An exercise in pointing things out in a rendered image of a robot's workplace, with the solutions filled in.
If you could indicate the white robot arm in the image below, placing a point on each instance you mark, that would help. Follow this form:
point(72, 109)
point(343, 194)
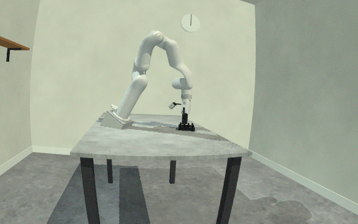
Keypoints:
point(142, 63)

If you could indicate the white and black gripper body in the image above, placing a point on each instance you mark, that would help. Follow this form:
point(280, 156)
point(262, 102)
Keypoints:
point(187, 104)

